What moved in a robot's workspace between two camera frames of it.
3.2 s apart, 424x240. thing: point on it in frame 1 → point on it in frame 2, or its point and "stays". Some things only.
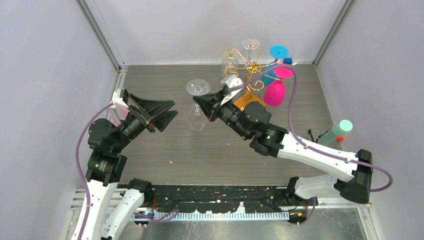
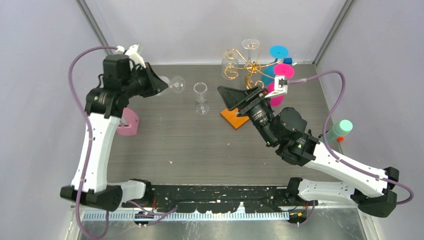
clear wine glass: x=197 y=119 → x=177 y=83
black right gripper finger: x=207 y=108 → x=231 y=104
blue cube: x=287 y=60 stays
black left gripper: x=149 y=108 → x=158 y=85
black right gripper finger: x=207 y=101 → x=233 y=97
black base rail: x=214 y=199 stays
